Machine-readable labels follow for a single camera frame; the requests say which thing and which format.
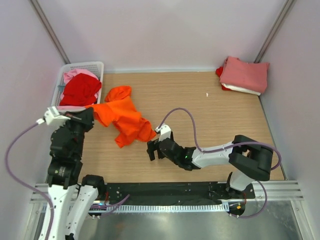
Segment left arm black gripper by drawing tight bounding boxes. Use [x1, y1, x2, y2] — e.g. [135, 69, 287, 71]
[60, 106, 95, 158]

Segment orange t-shirt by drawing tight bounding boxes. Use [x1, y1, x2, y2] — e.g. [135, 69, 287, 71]
[86, 85, 156, 148]

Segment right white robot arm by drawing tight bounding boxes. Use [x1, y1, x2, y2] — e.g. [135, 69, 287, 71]
[147, 135, 274, 200]

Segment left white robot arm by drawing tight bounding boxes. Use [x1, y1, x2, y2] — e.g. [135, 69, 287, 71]
[39, 106, 106, 240]

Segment red t-shirt in basket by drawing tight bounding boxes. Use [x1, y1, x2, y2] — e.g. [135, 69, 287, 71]
[59, 73, 102, 107]

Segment grey plastic laundry basket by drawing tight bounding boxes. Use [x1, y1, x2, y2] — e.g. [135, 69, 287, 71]
[51, 61, 104, 107]

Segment pink t-shirt in basket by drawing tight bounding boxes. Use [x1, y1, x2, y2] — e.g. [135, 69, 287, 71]
[60, 68, 100, 101]

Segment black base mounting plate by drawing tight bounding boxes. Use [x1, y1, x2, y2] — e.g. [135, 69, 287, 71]
[106, 181, 256, 206]

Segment folded red t-shirt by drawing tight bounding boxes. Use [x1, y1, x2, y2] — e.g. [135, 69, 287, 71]
[215, 66, 224, 78]

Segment folded pink t-shirt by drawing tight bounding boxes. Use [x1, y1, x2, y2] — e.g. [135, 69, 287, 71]
[219, 56, 270, 94]

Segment right arm white wrist camera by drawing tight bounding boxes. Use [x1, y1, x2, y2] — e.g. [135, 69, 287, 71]
[155, 124, 172, 142]

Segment arm white wrist camera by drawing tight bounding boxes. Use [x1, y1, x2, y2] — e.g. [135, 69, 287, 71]
[36, 106, 70, 127]
[155, 124, 172, 142]

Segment left arm white wrist camera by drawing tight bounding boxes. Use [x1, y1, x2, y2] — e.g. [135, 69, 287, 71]
[36, 106, 70, 127]

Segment white cable duct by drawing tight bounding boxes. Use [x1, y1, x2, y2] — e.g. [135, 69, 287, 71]
[72, 203, 230, 214]

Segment aluminium frame rail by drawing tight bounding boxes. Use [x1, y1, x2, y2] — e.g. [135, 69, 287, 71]
[29, 180, 305, 205]

